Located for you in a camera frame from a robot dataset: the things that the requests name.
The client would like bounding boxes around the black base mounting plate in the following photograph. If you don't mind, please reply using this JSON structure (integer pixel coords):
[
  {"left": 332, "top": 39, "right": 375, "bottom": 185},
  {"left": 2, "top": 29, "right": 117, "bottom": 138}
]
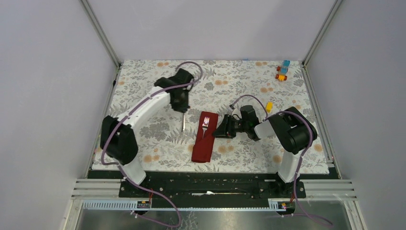
[{"left": 88, "top": 169, "right": 339, "bottom": 208}]

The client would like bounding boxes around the floral patterned tablecloth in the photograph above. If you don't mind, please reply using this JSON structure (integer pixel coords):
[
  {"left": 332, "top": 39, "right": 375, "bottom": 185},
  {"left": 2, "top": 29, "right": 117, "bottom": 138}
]
[{"left": 109, "top": 60, "right": 316, "bottom": 173}]

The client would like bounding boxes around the white slotted cable duct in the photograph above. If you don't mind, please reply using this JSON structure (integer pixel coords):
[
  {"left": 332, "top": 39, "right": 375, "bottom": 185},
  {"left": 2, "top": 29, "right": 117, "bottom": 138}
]
[{"left": 82, "top": 198, "right": 291, "bottom": 213}]

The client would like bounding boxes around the blue orange toy car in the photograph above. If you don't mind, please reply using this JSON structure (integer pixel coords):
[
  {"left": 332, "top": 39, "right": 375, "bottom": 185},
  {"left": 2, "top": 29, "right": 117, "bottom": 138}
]
[{"left": 275, "top": 60, "right": 291, "bottom": 81}]

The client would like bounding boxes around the yellow toy block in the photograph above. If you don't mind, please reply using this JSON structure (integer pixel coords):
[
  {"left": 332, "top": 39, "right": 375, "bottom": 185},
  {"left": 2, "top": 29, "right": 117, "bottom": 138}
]
[{"left": 265, "top": 102, "right": 273, "bottom": 113}]

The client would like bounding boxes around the left aluminium frame post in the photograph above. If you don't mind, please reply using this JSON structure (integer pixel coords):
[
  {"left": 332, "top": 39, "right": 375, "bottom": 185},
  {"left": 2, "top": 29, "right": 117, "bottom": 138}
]
[{"left": 79, "top": 0, "right": 122, "bottom": 69}]

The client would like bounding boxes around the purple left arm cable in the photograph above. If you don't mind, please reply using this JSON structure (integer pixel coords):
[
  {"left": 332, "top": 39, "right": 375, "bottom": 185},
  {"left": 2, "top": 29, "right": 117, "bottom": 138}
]
[{"left": 101, "top": 61, "right": 203, "bottom": 229}]

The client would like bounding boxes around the aluminium frame post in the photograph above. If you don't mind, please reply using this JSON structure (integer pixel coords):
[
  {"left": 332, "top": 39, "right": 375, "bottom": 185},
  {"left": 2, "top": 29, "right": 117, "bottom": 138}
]
[
  {"left": 79, "top": 0, "right": 122, "bottom": 69},
  {"left": 302, "top": 0, "right": 344, "bottom": 66}
]

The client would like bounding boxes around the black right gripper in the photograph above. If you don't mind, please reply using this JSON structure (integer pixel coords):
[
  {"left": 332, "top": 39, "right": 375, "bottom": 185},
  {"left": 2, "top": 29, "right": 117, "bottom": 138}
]
[{"left": 212, "top": 114, "right": 248, "bottom": 139}]

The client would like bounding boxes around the dark red cloth napkin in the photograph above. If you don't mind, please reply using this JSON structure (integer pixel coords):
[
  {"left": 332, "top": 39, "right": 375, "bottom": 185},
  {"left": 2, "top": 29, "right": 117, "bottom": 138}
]
[{"left": 191, "top": 111, "right": 219, "bottom": 163}]

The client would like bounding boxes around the right aluminium frame post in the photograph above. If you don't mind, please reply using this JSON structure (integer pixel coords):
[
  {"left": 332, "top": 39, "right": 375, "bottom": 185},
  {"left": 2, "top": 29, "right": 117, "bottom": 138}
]
[{"left": 302, "top": 0, "right": 344, "bottom": 66}]

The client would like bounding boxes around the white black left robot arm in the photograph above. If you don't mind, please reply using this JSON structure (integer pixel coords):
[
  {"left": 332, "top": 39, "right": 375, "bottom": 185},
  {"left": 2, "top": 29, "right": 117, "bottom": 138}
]
[{"left": 100, "top": 69, "right": 194, "bottom": 197}]

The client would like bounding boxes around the silver fork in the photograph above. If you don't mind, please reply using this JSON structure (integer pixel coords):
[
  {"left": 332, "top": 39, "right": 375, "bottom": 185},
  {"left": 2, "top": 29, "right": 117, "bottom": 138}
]
[{"left": 202, "top": 116, "right": 210, "bottom": 138}]

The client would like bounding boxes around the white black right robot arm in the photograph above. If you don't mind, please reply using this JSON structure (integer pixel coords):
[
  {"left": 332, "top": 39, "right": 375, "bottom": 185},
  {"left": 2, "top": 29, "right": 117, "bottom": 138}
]
[{"left": 212, "top": 105, "right": 317, "bottom": 197}]

